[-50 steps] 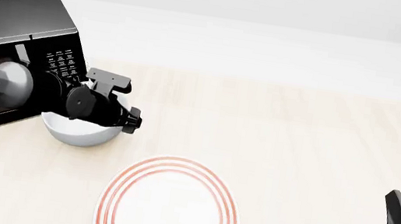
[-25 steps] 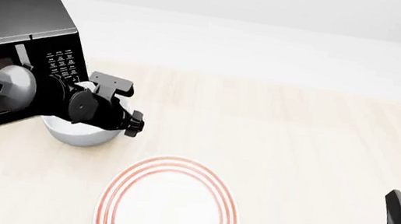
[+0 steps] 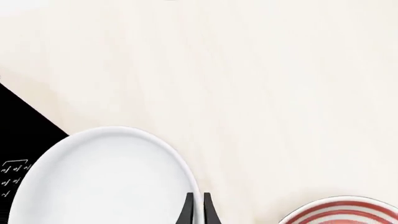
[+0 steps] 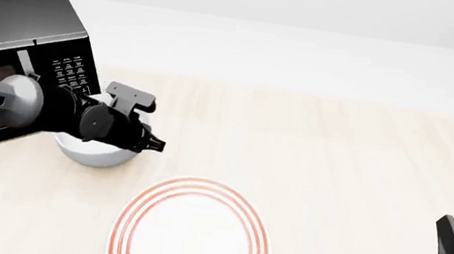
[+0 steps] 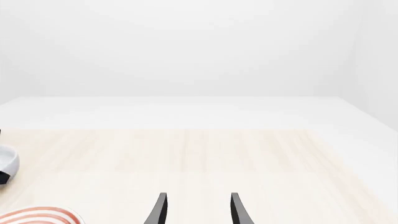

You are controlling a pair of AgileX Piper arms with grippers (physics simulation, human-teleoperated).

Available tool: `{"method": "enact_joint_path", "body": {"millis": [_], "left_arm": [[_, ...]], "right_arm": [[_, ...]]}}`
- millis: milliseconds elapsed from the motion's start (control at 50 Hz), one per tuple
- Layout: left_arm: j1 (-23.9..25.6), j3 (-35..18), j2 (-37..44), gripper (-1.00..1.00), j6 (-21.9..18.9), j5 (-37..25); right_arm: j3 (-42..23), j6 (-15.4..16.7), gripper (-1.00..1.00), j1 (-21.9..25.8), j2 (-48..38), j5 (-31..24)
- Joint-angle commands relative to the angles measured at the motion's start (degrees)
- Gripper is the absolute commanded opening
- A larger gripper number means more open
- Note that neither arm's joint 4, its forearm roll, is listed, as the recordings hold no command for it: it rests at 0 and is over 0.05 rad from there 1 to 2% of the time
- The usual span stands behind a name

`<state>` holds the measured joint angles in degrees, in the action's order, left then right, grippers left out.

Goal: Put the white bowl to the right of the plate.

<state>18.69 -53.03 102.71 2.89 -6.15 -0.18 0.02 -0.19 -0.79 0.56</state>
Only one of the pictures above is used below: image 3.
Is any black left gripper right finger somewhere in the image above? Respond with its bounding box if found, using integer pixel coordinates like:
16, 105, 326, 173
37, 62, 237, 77
203, 192, 223, 224

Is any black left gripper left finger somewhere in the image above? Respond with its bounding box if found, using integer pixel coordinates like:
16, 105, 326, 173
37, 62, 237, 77
175, 192, 195, 224

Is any plate with red rings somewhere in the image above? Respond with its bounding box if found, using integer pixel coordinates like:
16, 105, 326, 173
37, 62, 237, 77
278, 195, 398, 224

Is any flat black stove plate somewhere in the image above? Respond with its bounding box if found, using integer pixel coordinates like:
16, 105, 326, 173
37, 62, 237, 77
0, 82, 70, 224

